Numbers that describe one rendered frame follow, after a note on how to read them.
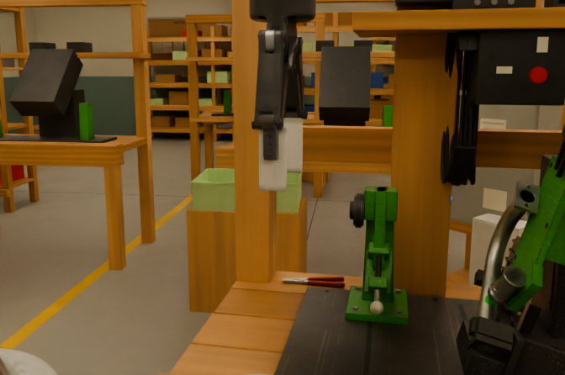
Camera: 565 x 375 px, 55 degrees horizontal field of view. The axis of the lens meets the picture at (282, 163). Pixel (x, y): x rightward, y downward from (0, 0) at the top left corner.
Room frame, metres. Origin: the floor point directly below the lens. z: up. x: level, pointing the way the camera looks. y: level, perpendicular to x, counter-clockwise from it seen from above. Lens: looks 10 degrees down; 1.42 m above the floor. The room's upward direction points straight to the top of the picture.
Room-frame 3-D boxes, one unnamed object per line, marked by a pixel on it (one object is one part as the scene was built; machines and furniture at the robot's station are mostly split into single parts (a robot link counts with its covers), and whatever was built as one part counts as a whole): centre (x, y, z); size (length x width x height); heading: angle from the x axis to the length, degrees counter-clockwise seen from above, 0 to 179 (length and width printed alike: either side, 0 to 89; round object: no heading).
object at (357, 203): (1.13, -0.16, 1.12); 0.07 x 0.03 x 0.08; 169
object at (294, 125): (0.68, -0.01, 1.33); 0.03 x 0.01 x 0.07; 79
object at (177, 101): (10.69, 1.31, 1.11); 3.01 x 0.54 x 2.23; 83
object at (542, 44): (1.15, -0.49, 1.42); 0.17 x 0.12 x 0.15; 79
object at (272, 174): (0.58, 0.01, 1.33); 0.03 x 0.01 x 0.07; 79
